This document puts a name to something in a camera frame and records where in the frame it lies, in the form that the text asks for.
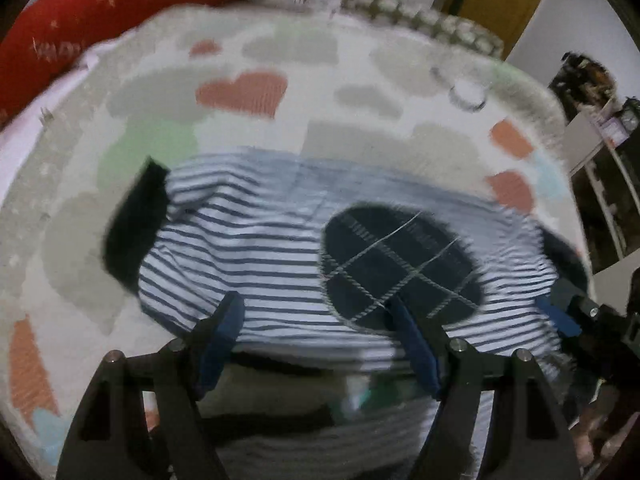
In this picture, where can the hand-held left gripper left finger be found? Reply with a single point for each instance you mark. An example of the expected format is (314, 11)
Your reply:
(224, 332)

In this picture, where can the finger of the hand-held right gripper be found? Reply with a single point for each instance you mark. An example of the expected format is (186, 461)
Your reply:
(557, 316)

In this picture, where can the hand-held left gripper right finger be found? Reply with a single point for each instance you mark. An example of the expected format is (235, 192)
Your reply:
(412, 345)

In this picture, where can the striped navy white shirt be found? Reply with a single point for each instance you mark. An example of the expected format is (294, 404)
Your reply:
(260, 255)

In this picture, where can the person's right hand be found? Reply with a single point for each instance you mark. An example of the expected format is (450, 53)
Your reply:
(597, 430)

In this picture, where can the white shelf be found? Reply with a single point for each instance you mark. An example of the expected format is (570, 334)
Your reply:
(607, 180)

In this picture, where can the heart print blanket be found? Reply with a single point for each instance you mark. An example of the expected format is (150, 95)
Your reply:
(280, 125)

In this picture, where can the dark clutter on shelf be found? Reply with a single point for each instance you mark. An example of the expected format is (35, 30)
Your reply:
(582, 80)

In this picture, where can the red cushion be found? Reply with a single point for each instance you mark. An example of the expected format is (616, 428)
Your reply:
(85, 15)

